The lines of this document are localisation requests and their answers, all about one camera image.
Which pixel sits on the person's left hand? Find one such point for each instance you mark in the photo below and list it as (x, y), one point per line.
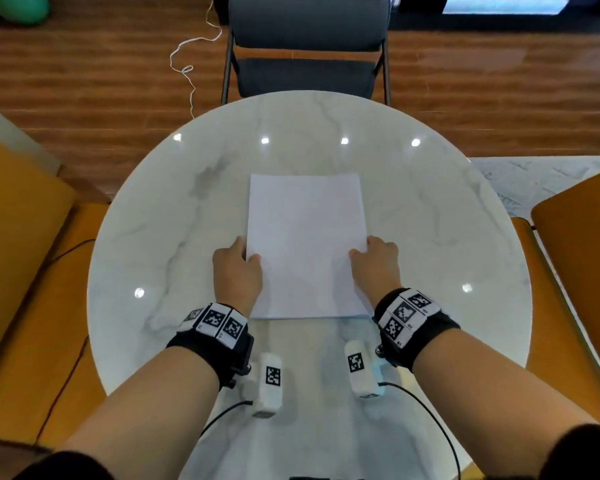
(235, 279)

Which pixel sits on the person's right hand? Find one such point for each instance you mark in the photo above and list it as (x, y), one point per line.
(380, 272)

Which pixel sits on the person's right thumb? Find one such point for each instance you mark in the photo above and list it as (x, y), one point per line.
(356, 254)

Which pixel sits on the person's left thumb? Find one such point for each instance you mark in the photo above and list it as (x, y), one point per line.
(254, 260)

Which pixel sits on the white paper sheet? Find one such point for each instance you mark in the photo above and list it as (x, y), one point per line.
(307, 244)

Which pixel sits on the person's right forearm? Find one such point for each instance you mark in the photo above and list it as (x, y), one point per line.
(485, 399)

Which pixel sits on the person's left forearm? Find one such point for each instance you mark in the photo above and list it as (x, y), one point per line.
(150, 414)

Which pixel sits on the black wristband with marker tags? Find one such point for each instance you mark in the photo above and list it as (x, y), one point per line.
(415, 324)
(215, 339)

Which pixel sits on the white patterned rug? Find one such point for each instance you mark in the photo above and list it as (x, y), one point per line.
(530, 179)

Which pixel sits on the dark grey folding chair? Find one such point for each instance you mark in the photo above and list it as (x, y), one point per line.
(307, 49)

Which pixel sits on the orange padded chair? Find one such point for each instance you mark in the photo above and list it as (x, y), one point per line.
(575, 274)
(25, 274)

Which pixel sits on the black sleeve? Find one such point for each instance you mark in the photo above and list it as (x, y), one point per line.
(585, 452)
(65, 467)

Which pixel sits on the dark low cabinet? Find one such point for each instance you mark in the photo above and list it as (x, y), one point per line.
(505, 12)

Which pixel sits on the green ball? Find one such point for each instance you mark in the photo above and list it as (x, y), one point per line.
(22, 7)

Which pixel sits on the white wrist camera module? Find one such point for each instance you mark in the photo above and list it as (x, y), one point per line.
(361, 367)
(269, 384)

